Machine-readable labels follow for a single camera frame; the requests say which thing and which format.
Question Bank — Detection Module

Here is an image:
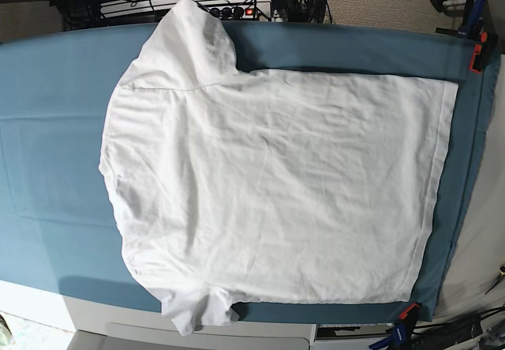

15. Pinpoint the orange clamp top right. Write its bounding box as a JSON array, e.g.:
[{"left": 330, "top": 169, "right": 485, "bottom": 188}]
[{"left": 469, "top": 32, "right": 498, "bottom": 73}]

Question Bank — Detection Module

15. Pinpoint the orange blue clamp bottom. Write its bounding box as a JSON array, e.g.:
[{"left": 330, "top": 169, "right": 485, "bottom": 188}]
[{"left": 368, "top": 303, "right": 422, "bottom": 350}]

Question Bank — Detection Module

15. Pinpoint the white T-shirt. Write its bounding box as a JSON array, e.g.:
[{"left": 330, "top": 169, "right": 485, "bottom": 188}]
[{"left": 99, "top": 0, "right": 458, "bottom": 336}]

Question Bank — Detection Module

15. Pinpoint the black power strip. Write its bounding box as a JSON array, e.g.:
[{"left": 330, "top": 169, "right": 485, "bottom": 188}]
[{"left": 198, "top": 3, "right": 272, "bottom": 21}]

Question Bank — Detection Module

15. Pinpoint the teal table cloth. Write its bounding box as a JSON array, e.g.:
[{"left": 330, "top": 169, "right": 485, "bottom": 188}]
[{"left": 1, "top": 21, "right": 500, "bottom": 320}]

